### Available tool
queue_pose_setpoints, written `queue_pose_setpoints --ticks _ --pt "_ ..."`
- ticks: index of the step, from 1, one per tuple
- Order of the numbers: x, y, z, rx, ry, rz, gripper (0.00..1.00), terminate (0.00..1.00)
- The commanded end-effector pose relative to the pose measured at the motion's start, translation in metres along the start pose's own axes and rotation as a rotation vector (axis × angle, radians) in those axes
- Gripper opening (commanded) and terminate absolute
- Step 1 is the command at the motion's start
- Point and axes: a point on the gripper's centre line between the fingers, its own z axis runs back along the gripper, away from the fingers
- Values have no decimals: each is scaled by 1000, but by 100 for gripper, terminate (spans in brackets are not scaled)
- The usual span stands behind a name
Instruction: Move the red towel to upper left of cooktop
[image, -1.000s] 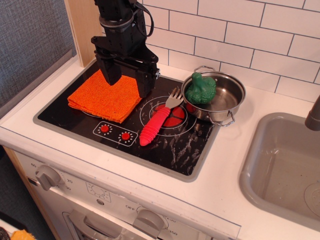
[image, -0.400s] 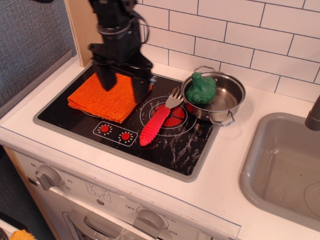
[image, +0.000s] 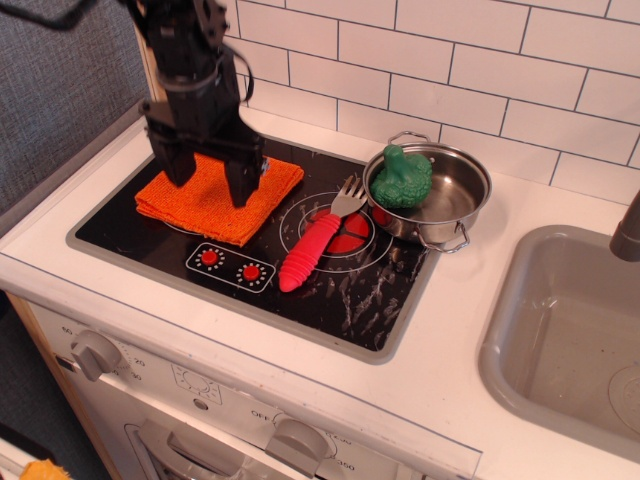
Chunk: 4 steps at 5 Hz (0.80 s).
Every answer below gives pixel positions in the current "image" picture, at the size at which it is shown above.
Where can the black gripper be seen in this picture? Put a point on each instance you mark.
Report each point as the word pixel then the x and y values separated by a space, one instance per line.
pixel 201 115

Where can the orange red knitted towel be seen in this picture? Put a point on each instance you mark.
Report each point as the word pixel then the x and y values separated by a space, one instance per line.
pixel 204 206

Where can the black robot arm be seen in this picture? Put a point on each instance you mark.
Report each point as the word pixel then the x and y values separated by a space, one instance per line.
pixel 191 24

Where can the black toy cooktop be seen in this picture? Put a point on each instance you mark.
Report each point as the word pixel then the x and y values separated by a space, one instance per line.
pixel 358 301

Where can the wooden side panel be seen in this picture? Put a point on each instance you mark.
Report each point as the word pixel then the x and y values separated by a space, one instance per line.
pixel 156 90

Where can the green toy broccoli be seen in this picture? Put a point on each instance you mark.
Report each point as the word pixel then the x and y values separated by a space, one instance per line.
pixel 404 181

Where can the stainless steel pot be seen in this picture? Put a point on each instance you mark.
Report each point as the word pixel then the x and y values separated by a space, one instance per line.
pixel 460 188

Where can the grey left oven knob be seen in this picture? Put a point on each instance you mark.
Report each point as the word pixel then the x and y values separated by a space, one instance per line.
pixel 95 354

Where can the grey oven knob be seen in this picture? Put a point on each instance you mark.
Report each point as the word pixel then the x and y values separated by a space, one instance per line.
pixel 95 354
pixel 298 446

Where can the grey right oven knob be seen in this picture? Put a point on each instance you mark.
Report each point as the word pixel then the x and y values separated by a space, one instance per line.
pixel 298 446

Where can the yellow orange cloth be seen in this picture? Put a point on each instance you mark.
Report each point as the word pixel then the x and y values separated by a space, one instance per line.
pixel 44 470

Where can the grey plastic sink basin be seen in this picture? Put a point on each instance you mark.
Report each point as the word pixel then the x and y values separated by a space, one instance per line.
pixel 562 346

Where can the grey faucet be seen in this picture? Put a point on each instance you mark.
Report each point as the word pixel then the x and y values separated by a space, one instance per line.
pixel 625 242

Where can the fork with red handle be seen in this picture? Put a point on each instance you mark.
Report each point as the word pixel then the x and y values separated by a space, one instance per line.
pixel 305 255

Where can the grey oven door handle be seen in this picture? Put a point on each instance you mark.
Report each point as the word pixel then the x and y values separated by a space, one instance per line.
pixel 188 454

